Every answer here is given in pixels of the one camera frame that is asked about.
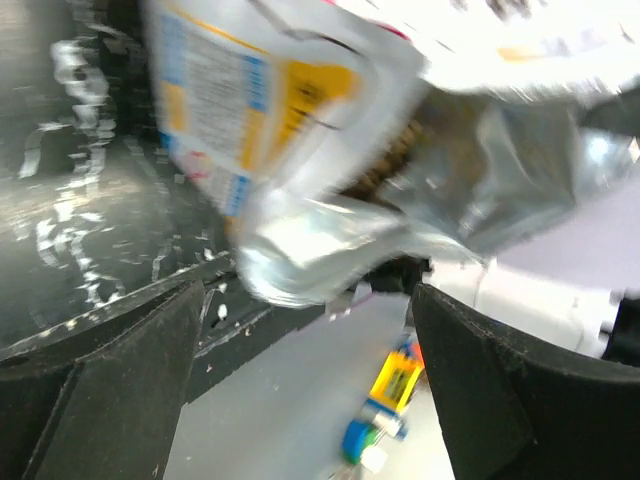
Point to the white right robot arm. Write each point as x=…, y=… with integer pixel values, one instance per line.
x=594, y=322

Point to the orange blue toy piece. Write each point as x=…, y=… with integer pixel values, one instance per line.
x=410, y=347

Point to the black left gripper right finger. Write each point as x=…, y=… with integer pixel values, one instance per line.
x=512, y=406

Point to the cat food bag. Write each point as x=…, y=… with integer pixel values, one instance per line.
x=334, y=137

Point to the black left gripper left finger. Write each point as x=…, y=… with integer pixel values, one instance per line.
x=104, y=403

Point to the blue white toy piece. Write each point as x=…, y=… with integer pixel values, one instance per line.
x=360, y=442

